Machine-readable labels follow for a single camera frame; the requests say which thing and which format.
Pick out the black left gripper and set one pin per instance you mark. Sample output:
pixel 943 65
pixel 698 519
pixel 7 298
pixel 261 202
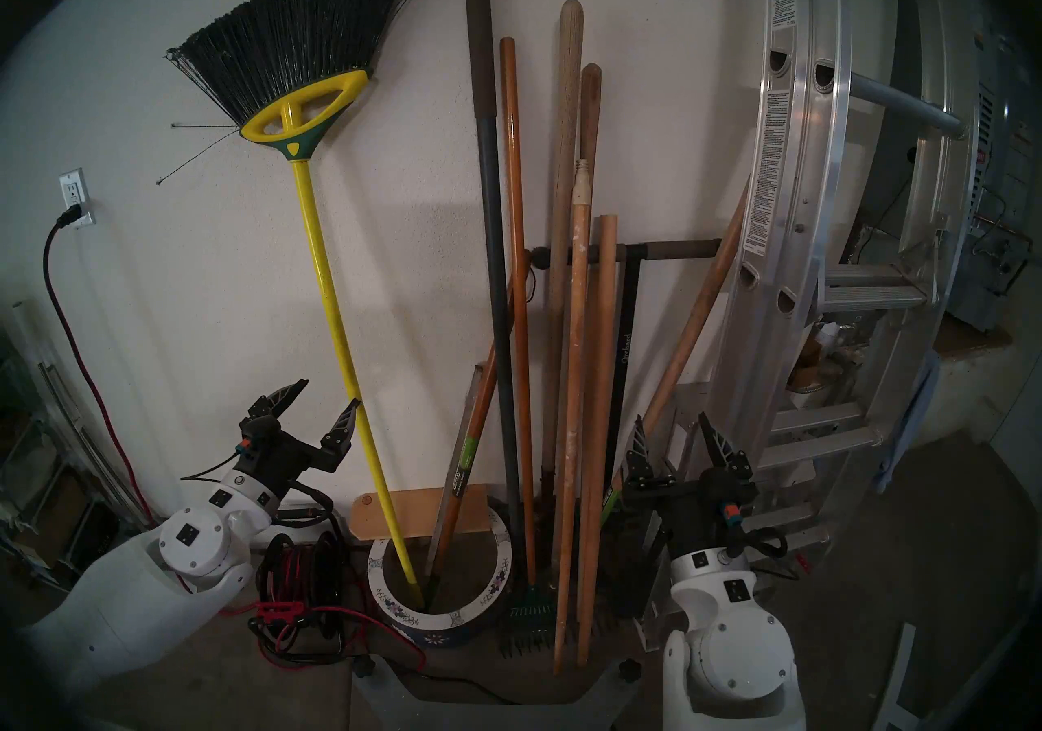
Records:
pixel 273 457

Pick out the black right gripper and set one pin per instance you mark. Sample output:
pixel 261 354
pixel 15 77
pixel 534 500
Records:
pixel 704 514

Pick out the paint-stained wooden pole white tip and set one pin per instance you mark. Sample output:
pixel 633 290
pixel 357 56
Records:
pixel 576 347

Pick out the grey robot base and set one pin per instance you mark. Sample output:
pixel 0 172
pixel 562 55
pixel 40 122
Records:
pixel 488 717

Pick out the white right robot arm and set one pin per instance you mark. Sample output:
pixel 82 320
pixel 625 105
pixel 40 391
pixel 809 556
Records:
pixel 728 640

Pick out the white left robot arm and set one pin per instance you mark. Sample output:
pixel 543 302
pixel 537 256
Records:
pixel 122 599

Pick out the floral white ceramic pot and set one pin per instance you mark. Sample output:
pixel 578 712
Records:
pixel 440 619

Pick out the plain flat-topped wooden stick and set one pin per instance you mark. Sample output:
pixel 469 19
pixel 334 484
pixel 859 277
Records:
pixel 601 347

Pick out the aluminium step ladder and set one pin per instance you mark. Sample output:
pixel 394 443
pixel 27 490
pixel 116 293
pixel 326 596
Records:
pixel 814 420

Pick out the light wooden board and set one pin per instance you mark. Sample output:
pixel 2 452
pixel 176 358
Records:
pixel 419 514

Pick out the white plastic bottle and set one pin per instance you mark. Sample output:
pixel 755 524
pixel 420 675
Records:
pixel 826 334

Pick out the grey pole with black grip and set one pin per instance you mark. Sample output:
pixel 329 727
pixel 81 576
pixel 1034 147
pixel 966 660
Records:
pixel 492 249

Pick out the cluttered storage shelf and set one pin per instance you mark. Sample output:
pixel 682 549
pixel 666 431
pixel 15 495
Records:
pixel 49 493

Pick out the white strip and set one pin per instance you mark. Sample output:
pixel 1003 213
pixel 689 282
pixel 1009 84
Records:
pixel 895 672

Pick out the aluminium extension ladder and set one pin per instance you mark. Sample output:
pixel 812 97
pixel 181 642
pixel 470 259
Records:
pixel 794 168

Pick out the white wall outlet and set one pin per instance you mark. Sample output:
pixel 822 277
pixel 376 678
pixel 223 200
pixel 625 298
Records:
pixel 73 186

